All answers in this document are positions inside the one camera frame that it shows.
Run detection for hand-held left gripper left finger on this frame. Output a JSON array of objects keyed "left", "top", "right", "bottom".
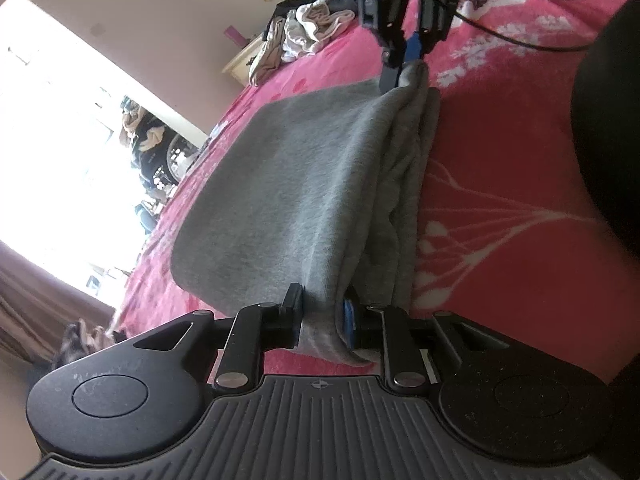
[{"left": 129, "top": 284, "right": 304, "bottom": 395}]

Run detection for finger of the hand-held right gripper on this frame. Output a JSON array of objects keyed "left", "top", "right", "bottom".
[
  {"left": 377, "top": 34, "right": 410, "bottom": 95},
  {"left": 405, "top": 0, "right": 453, "bottom": 66}
]

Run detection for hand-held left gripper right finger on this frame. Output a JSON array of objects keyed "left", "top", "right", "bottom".
[{"left": 342, "top": 287, "right": 512, "bottom": 395}]

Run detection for grey pants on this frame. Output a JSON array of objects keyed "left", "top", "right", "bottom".
[{"left": 170, "top": 60, "right": 442, "bottom": 367}]

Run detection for white crumpled garment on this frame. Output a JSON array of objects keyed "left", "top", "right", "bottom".
[{"left": 282, "top": 0, "right": 361, "bottom": 58}]

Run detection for pink floral blanket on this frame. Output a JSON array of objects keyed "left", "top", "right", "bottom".
[{"left": 112, "top": 0, "right": 640, "bottom": 391}]

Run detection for cream nightstand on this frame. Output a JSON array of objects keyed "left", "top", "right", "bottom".
[{"left": 222, "top": 35, "right": 266, "bottom": 88}]

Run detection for beige knit sweater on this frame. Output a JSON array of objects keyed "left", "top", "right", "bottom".
[{"left": 80, "top": 325, "right": 126, "bottom": 356}]

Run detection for black wheelchair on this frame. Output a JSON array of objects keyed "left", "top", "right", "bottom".
[{"left": 120, "top": 95, "right": 203, "bottom": 198}]

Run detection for black white plaid shirt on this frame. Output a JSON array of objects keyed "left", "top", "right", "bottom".
[{"left": 52, "top": 320, "right": 128, "bottom": 368}]

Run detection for beige cloth bundle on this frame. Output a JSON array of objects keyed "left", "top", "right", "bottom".
[{"left": 120, "top": 100, "right": 168, "bottom": 153}]

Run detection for grey-brown curtain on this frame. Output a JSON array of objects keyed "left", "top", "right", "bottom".
[{"left": 0, "top": 240, "right": 113, "bottom": 363}]

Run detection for black cable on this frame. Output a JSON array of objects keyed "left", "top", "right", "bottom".
[{"left": 447, "top": 10, "right": 598, "bottom": 53}]

